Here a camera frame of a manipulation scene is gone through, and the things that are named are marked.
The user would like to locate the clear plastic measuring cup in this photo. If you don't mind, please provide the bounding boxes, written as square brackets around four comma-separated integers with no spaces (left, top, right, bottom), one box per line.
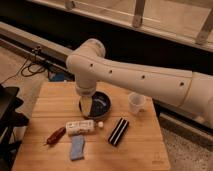
[128,92,146,115]

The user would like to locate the black cable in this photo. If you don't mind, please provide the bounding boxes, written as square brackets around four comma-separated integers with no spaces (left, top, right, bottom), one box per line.
[0,46,54,85]

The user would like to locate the white plastic bottle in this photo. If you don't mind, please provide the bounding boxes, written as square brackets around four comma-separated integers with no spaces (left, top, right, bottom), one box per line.
[66,120,104,136]

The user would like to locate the blue sponge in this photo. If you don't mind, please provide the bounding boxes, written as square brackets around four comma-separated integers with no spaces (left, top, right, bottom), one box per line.
[70,135,85,161]

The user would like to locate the blue object on floor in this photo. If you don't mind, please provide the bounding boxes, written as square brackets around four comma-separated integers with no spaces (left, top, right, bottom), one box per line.
[49,74,65,82]

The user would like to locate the black chair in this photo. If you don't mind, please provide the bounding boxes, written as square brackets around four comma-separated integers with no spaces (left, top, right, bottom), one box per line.
[0,84,29,171]

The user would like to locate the metal railing frame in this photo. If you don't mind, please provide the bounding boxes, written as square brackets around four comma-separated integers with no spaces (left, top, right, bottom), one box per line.
[28,0,213,52]

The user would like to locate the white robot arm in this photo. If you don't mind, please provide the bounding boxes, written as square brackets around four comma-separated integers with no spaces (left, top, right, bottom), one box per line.
[66,38,213,127]

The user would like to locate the dark blue bowl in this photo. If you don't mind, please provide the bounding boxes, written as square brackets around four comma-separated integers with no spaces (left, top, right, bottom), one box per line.
[79,91,111,120]

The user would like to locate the black white striped box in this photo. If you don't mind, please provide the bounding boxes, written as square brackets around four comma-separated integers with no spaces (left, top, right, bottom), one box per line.
[108,118,129,147]

